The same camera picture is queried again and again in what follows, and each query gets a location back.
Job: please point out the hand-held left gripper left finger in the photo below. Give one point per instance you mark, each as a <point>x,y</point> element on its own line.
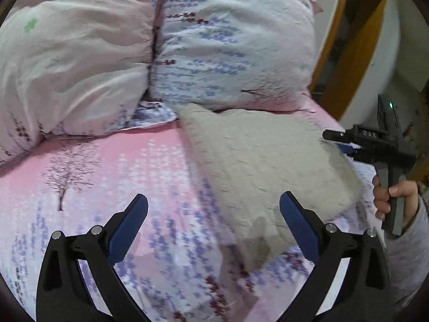
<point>129,228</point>

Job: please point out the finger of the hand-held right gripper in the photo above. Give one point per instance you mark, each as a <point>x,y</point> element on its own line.
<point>350,149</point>
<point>338,136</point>

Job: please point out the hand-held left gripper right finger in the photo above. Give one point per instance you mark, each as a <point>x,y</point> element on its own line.
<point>300,226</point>

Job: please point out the person's right forearm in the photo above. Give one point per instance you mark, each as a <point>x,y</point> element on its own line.
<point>410,258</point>

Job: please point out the person's right hand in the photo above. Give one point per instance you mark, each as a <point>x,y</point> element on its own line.
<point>407,194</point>

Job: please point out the pink floral bed sheet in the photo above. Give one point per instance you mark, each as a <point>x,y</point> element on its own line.
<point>134,187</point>

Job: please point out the left floral pillow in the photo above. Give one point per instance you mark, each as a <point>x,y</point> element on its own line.
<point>140,50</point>

